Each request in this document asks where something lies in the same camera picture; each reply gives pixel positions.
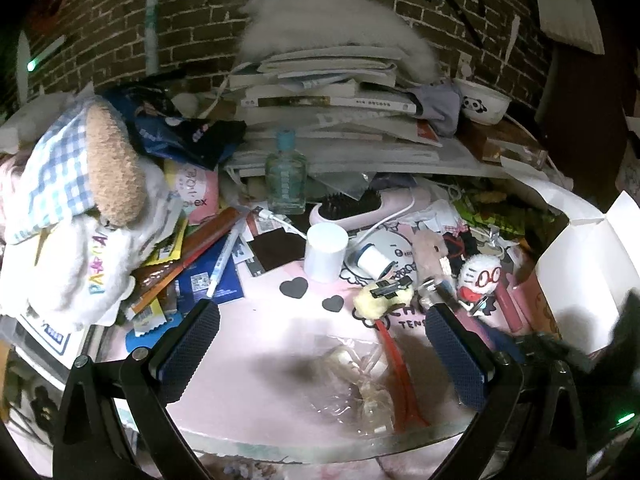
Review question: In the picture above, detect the stack of books and papers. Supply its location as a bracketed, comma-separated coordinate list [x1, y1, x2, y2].
[224, 45, 507, 178]

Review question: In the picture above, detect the green snack packet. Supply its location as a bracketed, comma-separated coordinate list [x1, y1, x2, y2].
[449, 192, 558, 243]

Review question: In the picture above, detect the brown long packet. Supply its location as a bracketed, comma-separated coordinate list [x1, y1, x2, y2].
[131, 207, 247, 313]

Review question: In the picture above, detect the white pen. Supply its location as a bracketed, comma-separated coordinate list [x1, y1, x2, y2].
[206, 224, 242, 299]

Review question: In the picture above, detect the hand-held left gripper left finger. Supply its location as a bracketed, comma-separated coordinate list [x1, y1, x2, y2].
[52, 299, 222, 480]

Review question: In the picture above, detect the blue snack bag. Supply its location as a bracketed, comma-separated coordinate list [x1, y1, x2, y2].
[106, 84, 247, 172]

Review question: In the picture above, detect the clear bottle blue cap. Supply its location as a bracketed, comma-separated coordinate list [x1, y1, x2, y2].
[264, 130, 307, 216]

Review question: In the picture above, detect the pink tube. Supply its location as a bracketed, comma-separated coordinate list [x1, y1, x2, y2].
[499, 280, 532, 334]

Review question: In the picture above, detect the white cable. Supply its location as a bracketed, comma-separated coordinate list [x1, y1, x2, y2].
[249, 199, 417, 243]

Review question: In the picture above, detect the white device green light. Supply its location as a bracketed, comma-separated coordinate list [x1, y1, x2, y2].
[14, 29, 42, 107]

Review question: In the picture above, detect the yellow plush with black clip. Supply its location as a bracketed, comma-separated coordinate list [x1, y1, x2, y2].
[353, 280, 416, 322]

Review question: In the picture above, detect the blue zigzag-edged card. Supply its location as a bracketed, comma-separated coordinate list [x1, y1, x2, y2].
[124, 310, 187, 357]

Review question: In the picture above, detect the pale wall pipe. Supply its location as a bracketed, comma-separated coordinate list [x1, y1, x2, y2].
[146, 0, 164, 74]

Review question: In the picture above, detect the pink printed desk mat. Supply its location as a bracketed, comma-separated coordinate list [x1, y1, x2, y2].
[112, 225, 526, 463]

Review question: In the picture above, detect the panda print bowl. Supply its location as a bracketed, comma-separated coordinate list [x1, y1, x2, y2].
[452, 78, 512, 126]

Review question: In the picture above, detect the yellow packet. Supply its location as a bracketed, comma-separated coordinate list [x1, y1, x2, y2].
[149, 219, 189, 267]

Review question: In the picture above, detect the brown box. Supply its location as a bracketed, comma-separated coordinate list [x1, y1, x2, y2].
[459, 119, 552, 171]

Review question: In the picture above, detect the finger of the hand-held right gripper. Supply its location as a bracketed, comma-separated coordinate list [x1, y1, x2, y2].
[515, 334, 598, 375]

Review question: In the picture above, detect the white crumpled paper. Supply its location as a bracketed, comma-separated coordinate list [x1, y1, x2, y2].
[499, 156, 607, 227]

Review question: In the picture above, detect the clear plastic bag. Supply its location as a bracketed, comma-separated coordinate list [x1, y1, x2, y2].
[309, 335, 417, 437]

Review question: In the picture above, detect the red hair clip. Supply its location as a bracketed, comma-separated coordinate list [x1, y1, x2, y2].
[374, 317, 432, 434]

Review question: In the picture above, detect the white wall strip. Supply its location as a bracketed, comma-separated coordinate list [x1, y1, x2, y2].
[504, 14, 522, 64]

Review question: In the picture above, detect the small pink plush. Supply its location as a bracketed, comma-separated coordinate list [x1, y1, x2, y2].
[411, 230, 454, 282]

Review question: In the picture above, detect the pink tissue packet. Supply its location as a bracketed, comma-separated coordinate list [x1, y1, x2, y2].
[169, 161, 222, 227]

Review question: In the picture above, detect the white doll with red glasses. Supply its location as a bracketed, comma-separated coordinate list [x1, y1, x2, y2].
[457, 254, 502, 317]

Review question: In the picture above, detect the white thread spool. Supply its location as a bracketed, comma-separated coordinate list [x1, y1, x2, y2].
[350, 243, 397, 281]

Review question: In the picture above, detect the pink hairbrush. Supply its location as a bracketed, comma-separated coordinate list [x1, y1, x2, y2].
[308, 186, 427, 227]

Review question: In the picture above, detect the white fluffy fur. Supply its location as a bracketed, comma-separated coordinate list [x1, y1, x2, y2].
[239, 0, 442, 83]

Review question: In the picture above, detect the white cylinder cup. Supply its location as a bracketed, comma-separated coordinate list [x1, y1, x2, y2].
[304, 223, 349, 284]

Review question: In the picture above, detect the white cardboard box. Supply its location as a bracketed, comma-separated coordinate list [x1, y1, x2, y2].
[534, 190, 640, 357]

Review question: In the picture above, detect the grey cloth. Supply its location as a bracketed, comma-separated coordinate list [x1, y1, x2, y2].
[409, 82, 464, 137]

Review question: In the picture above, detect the black wall strap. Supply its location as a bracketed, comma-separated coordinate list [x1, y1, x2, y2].
[424, 0, 490, 47]

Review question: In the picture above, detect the black card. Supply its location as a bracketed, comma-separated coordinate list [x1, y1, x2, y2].
[247, 232, 307, 277]

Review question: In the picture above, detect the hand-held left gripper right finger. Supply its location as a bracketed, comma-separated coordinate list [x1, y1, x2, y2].
[424, 304, 586, 480]

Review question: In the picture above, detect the white plush toy plaid hat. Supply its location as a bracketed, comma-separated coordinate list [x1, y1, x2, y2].
[0, 94, 172, 327]

